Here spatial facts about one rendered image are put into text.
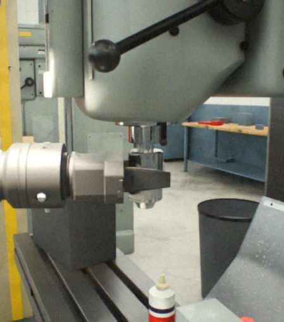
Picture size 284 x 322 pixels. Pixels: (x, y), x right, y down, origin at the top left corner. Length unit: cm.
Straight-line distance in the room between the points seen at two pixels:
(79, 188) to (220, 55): 23
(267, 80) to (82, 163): 25
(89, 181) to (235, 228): 195
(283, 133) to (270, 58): 36
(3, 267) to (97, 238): 155
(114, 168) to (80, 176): 4
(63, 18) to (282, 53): 26
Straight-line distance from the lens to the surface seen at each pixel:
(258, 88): 49
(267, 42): 49
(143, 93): 43
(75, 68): 46
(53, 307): 75
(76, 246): 86
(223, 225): 239
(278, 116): 84
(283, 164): 84
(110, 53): 35
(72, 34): 47
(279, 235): 83
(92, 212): 86
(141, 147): 51
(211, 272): 256
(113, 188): 47
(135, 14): 42
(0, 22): 223
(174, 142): 790
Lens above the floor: 134
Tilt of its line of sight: 10 degrees down
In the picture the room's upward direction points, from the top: straight up
